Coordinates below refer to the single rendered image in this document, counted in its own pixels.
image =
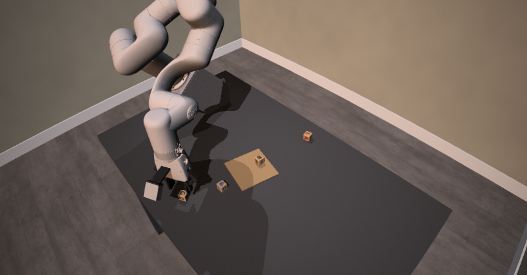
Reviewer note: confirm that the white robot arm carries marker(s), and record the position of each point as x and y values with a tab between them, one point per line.
143	50

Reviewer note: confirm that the orange flat mat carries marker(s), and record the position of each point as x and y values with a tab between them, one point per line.
247	173

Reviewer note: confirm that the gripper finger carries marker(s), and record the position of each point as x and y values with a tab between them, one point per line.
170	182
192	177

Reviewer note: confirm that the tan block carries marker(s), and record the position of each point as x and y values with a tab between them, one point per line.
222	186
183	195
259	159
307	136

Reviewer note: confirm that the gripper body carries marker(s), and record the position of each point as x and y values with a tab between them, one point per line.
178	166

